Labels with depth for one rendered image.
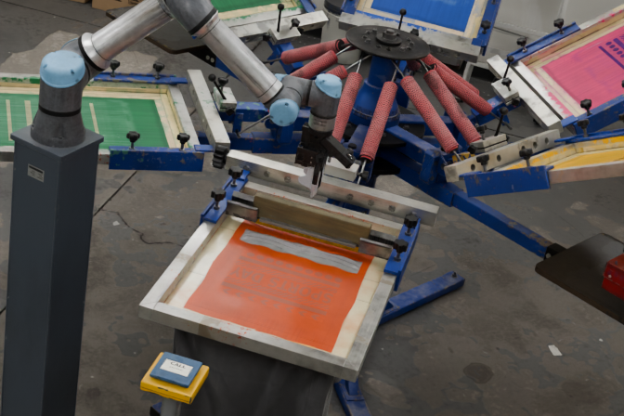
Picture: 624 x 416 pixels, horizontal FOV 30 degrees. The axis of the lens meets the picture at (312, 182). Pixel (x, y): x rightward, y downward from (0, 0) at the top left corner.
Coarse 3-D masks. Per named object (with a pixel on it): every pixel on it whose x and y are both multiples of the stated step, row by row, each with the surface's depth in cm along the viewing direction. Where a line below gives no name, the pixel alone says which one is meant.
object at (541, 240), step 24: (408, 168) 407; (432, 192) 402; (456, 192) 396; (480, 216) 390; (504, 216) 387; (528, 240) 378; (600, 240) 378; (552, 264) 359; (576, 264) 362; (600, 264) 364; (576, 288) 349; (600, 288) 351
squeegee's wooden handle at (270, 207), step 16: (272, 208) 344; (288, 208) 342; (304, 208) 341; (288, 224) 344; (304, 224) 343; (320, 224) 342; (336, 224) 340; (352, 224) 339; (368, 224) 339; (352, 240) 341
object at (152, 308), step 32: (256, 192) 362; (288, 192) 363; (384, 224) 355; (192, 256) 322; (160, 288) 305; (384, 288) 323; (160, 320) 298; (192, 320) 295; (256, 352) 294; (288, 352) 291; (320, 352) 292; (352, 352) 294
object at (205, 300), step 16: (240, 224) 348; (256, 224) 350; (240, 240) 340; (304, 240) 346; (224, 256) 331; (272, 256) 335; (288, 256) 336; (208, 272) 322; (224, 272) 323; (208, 288) 315; (192, 304) 308; (208, 304) 309; (224, 304) 310; (240, 304) 311; (256, 304) 312; (240, 320) 304; (256, 320) 306
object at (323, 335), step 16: (352, 256) 342; (368, 256) 344; (336, 272) 333; (352, 288) 327; (336, 304) 319; (352, 304) 320; (272, 320) 307; (288, 320) 308; (304, 320) 309; (336, 320) 312; (288, 336) 302; (304, 336) 303; (320, 336) 304; (336, 336) 305
